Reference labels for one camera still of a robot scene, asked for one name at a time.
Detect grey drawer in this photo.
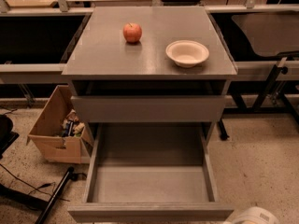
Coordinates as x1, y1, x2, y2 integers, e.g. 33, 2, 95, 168
71, 96, 225, 122
68, 123, 234, 223

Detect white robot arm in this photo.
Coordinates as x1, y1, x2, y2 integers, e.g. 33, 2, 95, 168
222, 206, 280, 224

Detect grey drawer cabinet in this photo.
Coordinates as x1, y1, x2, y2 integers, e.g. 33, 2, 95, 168
62, 6, 238, 161

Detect grey top drawer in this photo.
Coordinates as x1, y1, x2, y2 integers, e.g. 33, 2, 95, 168
71, 96, 225, 122

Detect white paper bowl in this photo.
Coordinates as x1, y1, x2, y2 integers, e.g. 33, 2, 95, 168
165, 40, 209, 68

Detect red apple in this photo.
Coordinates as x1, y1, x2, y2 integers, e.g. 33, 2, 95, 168
122, 23, 142, 43

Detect clutter items in box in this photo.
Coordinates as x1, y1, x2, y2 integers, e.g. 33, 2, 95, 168
60, 109, 85, 137

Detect cardboard box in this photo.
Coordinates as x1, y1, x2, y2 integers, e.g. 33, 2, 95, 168
28, 85, 93, 164

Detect black floor stand leg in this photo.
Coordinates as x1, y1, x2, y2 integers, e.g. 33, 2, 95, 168
35, 167, 74, 224

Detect dark grey chair seat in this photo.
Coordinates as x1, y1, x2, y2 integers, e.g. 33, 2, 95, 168
232, 11, 299, 57

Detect black chair base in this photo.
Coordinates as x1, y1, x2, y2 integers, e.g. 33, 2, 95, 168
0, 115, 19, 159

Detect right grey workbench frame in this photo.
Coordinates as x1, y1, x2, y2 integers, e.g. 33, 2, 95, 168
205, 5, 299, 81

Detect grey workbench frame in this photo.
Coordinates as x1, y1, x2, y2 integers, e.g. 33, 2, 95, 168
205, 5, 299, 81
0, 7, 93, 84

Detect left grey workbench frame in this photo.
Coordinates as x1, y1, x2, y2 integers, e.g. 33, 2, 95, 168
0, 7, 93, 84

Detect black floor cable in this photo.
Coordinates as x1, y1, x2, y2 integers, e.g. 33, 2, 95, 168
0, 163, 71, 203

